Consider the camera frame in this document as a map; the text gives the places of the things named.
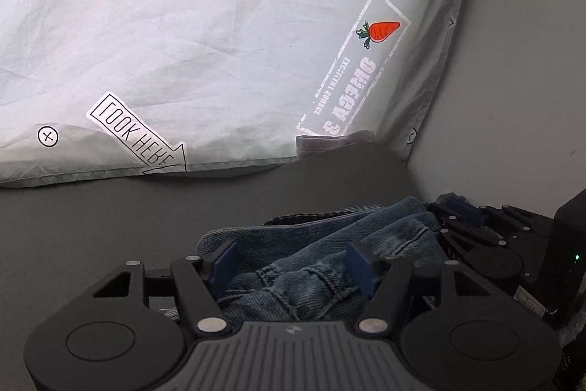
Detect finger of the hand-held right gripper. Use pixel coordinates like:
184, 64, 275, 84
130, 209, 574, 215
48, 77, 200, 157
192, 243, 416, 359
437, 224, 510, 267
430, 192, 519, 241

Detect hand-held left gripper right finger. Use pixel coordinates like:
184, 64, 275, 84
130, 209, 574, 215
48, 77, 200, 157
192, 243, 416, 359
345, 240, 488, 336

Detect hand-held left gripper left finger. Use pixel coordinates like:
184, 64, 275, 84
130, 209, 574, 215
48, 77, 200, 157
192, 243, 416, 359
92, 240, 241, 336

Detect blue denim jeans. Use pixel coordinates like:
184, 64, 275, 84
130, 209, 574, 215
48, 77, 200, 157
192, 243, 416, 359
151, 196, 459, 323

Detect person's right forearm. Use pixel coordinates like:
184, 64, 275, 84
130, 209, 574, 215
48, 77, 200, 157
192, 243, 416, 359
552, 318, 586, 391

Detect white printed sheet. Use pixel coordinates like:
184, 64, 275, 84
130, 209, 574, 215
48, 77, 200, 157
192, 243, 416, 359
0, 0, 479, 190

